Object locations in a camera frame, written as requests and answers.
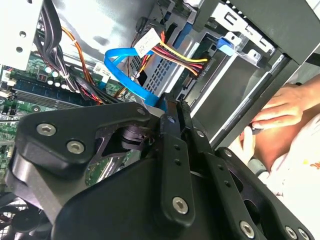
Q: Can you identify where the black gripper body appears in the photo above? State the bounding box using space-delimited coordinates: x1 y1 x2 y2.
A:
4 146 316 240

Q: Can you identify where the coloured disk power wire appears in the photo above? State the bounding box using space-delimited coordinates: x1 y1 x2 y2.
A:
133 27 213 81

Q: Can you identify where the hard disk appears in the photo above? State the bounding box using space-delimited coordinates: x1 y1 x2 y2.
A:
174 37 273 136

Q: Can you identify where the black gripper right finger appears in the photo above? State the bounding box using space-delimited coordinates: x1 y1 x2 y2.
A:
176 99 316 240

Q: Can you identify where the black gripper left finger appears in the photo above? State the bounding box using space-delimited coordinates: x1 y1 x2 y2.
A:
14 92 196 229

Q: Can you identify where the blue disk wire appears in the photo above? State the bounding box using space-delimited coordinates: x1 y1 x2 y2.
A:
102 47 167 112

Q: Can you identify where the person's right hand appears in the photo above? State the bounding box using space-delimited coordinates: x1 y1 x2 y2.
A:
251 83 314 130

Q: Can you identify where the person's left hand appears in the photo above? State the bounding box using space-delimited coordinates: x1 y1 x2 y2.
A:
228 126 257 165

